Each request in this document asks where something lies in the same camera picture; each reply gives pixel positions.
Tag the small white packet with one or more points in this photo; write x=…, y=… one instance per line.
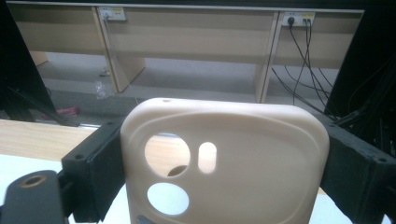
x=105, y=73

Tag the black curtain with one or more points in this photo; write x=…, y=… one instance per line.
x=373, y=46
x=15, y=62

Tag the clear plastic wrapper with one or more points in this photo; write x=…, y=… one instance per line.
x=101, y=90

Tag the wooden shelf unit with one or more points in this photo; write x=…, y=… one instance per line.
x=186, y=34

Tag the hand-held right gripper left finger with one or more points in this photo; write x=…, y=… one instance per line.
x=93, y=174

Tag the pink object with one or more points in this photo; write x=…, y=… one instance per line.
x=68, y=110

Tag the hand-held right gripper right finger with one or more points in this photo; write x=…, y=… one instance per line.
x=358, y=174

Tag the printed package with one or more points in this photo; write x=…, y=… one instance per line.
x=249, y=155

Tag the black metal stand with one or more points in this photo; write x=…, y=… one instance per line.
x=46, y=112
x=373, y=109

